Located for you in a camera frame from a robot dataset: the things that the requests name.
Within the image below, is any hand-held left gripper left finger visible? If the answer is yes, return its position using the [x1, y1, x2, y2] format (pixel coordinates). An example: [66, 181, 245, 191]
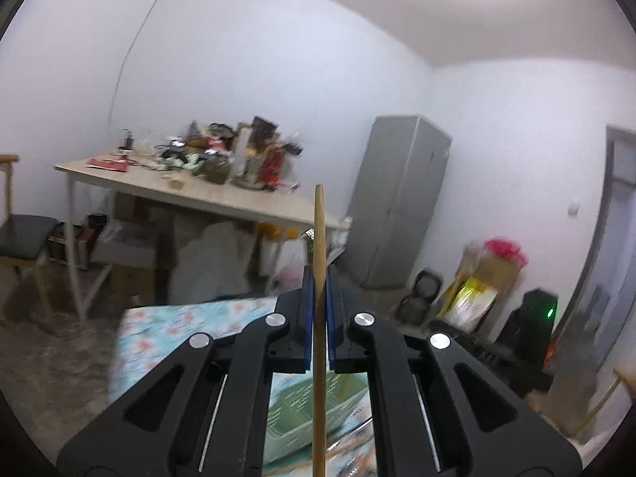
[57, 266, 315, 477]

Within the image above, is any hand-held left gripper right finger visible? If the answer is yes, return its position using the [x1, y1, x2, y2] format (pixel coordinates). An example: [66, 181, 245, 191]
[325, 266, 583, 477]

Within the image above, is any green perforated utensil holder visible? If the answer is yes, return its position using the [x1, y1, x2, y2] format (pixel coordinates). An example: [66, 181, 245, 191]
[266, 372, 369, 464]

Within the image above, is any black rice cooker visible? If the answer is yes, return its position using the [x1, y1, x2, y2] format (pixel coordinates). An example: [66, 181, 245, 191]
[401, 268, 444, 330]

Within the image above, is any yellow plastic bag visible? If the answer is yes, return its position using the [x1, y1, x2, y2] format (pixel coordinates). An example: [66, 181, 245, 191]
[256, 223, 299, 242]

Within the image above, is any white sack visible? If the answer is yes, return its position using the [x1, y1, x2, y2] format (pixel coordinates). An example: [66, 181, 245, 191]
[173, 221, 255, 304]

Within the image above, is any white bag yellow green print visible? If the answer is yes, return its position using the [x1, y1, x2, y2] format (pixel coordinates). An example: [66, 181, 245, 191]
[440, 278, 498, 331]

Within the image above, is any grey refrigerator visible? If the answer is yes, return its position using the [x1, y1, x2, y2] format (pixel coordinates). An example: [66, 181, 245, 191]
[343, 114, 453, 291]

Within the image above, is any floral light blue blanket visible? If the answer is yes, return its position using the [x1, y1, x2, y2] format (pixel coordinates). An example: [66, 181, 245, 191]
[108, 297, 378, 477]

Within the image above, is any glass jar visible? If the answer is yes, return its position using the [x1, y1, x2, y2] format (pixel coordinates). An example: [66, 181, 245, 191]
[205, 151, 234, 184]

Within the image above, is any pink plastic bag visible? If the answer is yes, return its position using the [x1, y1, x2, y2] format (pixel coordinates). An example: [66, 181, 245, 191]
[484, 238, 527, 269]

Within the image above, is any clear plastic storage box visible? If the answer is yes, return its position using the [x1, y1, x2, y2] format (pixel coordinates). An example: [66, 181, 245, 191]
[94, 221, 160, 266]

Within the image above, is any black electronic box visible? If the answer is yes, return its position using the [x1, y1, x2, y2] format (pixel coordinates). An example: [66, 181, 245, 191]
[497, 288, 558, 393]

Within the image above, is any cardboard box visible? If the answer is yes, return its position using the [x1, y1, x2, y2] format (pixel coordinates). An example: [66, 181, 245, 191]
[113, 193, 152, 224]

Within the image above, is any silver electronic box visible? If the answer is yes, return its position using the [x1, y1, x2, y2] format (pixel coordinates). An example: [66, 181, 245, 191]
[48, 215, 107, 270]

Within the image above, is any light wooden chair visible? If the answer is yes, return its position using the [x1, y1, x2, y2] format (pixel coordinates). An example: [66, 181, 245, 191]
[571, 365, 627, 443]

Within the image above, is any wooden chair black seat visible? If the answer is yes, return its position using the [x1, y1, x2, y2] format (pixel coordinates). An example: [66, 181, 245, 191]
[0, 154, 60, 319]

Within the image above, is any grey metal frame table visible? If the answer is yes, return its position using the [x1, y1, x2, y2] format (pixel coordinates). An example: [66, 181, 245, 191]
[54, 159, 351, 321]

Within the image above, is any grey doorway frame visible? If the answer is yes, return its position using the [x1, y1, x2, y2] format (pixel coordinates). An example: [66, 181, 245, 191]
[549, 123, 636, 373]

